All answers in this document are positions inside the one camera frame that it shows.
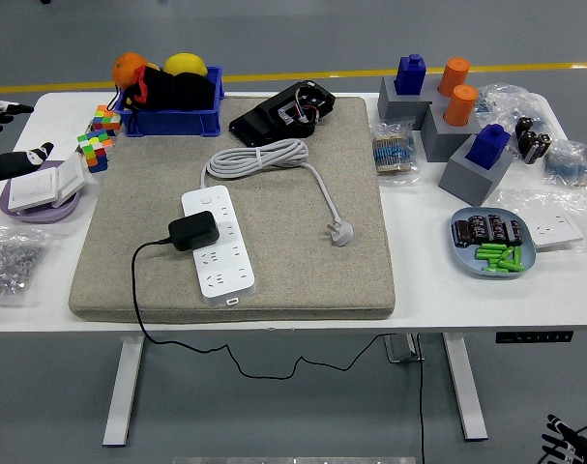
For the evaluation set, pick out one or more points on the blue peg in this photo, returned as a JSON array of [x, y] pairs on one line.
[[486, 147], [411, 75]]

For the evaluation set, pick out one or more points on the white table leg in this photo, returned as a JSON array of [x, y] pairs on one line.
[[124, 386], [467, 386]]

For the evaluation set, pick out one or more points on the metal bracket under table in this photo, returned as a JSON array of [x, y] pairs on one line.
[[399, 348]]

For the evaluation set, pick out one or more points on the clear plastic bag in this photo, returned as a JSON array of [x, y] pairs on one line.
[[530, 200]]

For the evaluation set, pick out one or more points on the blue plastic bin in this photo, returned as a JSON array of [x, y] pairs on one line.
[[177, 123]]

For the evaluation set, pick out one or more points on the light blue plate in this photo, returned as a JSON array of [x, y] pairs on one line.
[[467, 261]]

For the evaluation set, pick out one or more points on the white wall socket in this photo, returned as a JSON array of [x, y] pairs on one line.
[[554, 232]]

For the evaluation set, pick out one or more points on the black pouch with red trim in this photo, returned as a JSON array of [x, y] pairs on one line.
[[177, 92]]

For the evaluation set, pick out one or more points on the twisted colourful puzzle cube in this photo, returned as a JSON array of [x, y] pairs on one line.
[[96, 150]]

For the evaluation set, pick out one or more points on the grey block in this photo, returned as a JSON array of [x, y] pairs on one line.
[[467, 183], [440, 142], [394, 106]]

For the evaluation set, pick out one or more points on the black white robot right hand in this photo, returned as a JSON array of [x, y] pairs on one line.
[[568, 440]]

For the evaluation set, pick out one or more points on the green cylinder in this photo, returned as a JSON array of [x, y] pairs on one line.
[[493, 247], [518, 256], [496, 269], [489, 254], [510, 266], [506, 254]]

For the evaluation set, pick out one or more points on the black plug adapter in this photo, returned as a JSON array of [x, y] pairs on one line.
[[194, 231]]

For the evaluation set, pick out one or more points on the yellow lemon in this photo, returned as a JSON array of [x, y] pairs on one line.
[[184, 63]]

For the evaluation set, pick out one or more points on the orange fruit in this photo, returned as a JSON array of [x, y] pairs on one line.
[[126, 67]]

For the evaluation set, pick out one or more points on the grey-brown fabric mat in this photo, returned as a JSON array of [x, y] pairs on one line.
[[283, 270]]

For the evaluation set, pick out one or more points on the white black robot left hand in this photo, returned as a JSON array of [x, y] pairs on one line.
[[12, 164]]

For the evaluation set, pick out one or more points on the clear bag of resistors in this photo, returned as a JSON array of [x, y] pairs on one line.
[[501, 104], [394, 154], [566, 166]]

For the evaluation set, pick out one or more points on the orange cylinder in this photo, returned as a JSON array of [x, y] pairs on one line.
[[460, 106], [453, 75]]

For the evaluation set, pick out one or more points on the white wall switch panel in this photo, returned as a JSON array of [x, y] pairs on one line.
[[70, 179], [32, 191]]

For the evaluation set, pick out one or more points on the clear bag of metal nuts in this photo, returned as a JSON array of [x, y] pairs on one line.
[[12, 261]]

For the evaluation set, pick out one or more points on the purple plate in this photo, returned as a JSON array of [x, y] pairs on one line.
[[46, 215]]

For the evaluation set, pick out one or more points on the white power strip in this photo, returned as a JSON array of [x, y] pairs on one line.
[[225, 275]]

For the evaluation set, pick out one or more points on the black table control panel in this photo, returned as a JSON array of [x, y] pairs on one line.
[[535, 337]]

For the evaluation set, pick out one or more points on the black cylindrical capacitor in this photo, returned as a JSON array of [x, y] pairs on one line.
[[526, 143], [497, 227], [479, 228], [462, 233], [515, 232], [540, 147], [524, 126]]

